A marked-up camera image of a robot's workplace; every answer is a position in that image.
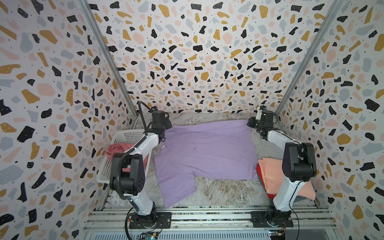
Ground lilac purple t-shirt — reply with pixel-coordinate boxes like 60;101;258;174
154;120;258;208

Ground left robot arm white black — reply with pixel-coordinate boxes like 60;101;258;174
110;110;172;229

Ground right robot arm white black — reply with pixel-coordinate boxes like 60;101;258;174
247;106;317;228

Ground folded salmon pink t-shirt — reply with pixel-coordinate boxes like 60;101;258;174
257;158;316;201

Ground pink red t-shirt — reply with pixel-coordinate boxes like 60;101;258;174
106;143;149;172

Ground folded red t-shirt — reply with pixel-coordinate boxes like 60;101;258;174
256;164;276;200

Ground right green circuit board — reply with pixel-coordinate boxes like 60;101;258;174
269;230;286;240

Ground green circuit board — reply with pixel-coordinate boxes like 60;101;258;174
138;232;159;240
269;230;286;240

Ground left green circuit board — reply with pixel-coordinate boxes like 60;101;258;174
138;232;159;240

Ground white perforated vent strip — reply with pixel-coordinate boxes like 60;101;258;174
84;231;270;240

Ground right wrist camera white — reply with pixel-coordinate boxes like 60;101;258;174
256;105;268;120

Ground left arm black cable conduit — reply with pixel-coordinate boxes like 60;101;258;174
115;100;157;240

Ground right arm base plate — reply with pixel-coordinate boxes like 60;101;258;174
250;211;294;228

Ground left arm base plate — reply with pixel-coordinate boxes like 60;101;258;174
129;211;172;230

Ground aluminium mounting rail frame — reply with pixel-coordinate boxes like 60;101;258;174
81;206;342;240

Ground left corner aluminium post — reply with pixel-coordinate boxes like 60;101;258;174
78;0;138;119

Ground corner aluminium post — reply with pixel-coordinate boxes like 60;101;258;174
78;0;138;119
276;0;343;115

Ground right corner aluminium post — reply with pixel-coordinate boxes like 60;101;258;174
276;0;343;115

